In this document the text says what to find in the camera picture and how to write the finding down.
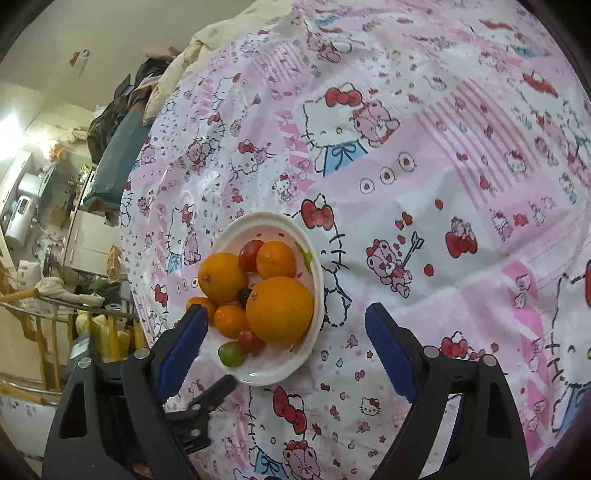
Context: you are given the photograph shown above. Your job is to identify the small mandarin near leaf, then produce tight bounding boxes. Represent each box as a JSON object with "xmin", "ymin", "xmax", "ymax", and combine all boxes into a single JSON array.
[{"xmin": 256, "ymin": 241, "xmax": 297, "ymax": 279}]

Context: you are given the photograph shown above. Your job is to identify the large orange in plate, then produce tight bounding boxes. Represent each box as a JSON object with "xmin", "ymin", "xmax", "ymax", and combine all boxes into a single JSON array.
[{"xmin": 197, "ymin": 252, "xmax": 249, "ymax": 305}]

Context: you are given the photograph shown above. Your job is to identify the cream quilt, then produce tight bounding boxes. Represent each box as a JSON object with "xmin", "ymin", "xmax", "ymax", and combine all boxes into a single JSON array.
[{"xmin": 142, "ymin": 0, "xmax": 291, "ymax": 126}]

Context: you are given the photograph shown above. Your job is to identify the red cherry tomato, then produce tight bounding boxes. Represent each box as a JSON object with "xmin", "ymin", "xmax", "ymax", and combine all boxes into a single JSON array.
[
  {"xmin": 238, "ymin": 239, "xmax": 264, "ymax": 273},
  {"xmin": 238, "ymin": 329, "xmax": 266, "ymax": 354}
]

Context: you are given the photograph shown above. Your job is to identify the pink Hello Kitty bedsheet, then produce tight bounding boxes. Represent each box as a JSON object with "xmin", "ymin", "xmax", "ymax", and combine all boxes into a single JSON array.
[{"xmin": 119, "ymin": 1, "xmax": 590, "ymax": 479}]

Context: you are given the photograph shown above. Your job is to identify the large orange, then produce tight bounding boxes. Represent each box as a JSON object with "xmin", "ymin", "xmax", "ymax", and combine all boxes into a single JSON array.
[
  {"xmin": 245, "ymin": 276, "xmax": 315, "ymax": 345},
  {"xmin": 197, "ymin": 252, "xmax": 249, "ymax": 305}
]

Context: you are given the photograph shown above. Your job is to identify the blue pillow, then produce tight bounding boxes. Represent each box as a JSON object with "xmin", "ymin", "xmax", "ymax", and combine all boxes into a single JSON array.
[{"xmin": 82, "ymin": 109, "xmax": 150, "ymax": 212}]

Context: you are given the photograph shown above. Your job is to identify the mandarin in plate front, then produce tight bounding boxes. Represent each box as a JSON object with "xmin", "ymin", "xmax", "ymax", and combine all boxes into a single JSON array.
[{"xmin": 213, "ymin": 304, "xmax": 249, "ymax": 340}]

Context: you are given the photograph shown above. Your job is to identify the pile of clothes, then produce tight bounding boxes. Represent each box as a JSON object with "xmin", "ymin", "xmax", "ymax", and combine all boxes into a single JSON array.
[{"xmin": 86, "ymin": 47, "xmax": 179, "ymax": 165}]

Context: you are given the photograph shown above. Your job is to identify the orange mandarin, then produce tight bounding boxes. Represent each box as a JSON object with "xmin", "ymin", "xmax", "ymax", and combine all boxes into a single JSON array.
[{"xmin": 185, "ymin": 296, "xmax": 217, "ymax": 324}]

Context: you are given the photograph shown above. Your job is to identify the white pink oval plate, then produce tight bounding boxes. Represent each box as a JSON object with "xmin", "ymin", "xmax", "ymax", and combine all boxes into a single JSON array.
[{"xmin": 197, "ymin": 211, "xmax": 325, "ymax": 387}]

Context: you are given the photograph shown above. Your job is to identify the dark purple grape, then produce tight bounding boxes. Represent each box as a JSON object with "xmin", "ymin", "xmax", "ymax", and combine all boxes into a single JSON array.
[{"xmin": 238, "ymin": 288, "xmax": 252, "ymax": 309}]

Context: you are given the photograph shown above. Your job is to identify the green lime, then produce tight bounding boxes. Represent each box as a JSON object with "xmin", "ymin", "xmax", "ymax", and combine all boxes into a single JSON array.
[{"xmin": 217, "ymin": 341, "xmax": 249, "ymax": 368}]

